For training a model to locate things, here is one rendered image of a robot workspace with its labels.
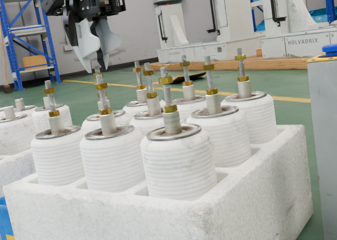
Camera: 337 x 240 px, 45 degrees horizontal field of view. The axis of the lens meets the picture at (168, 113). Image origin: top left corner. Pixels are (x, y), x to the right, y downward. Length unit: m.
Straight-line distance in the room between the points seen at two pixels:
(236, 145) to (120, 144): 0.17
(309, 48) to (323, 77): 2.62
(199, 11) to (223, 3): 4.04
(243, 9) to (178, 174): 3.76
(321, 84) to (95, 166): 0.34
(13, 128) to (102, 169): 0.43
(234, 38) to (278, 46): 0.77
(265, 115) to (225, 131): 0.13
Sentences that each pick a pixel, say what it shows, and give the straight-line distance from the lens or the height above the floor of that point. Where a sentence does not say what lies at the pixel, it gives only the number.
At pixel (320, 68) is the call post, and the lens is 0.62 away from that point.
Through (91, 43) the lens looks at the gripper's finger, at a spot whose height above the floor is 0.39.
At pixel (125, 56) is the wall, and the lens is 7.43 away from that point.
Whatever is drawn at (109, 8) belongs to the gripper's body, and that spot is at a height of 0.44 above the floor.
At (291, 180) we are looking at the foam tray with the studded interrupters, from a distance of 0.74.
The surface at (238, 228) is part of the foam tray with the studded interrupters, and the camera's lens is 0.56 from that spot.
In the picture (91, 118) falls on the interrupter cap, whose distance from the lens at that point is 0.78.
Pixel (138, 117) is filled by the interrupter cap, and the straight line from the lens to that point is 0.70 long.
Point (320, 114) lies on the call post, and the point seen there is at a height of 0.23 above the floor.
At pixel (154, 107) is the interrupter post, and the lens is 0.70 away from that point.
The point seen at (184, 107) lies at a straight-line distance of 0.77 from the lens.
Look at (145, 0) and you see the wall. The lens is 7.68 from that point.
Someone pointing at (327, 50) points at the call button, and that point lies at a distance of 0.63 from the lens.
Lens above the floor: 0.37
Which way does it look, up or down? 10 degrees down
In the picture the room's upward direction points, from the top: 9 degrees counter-clockwise
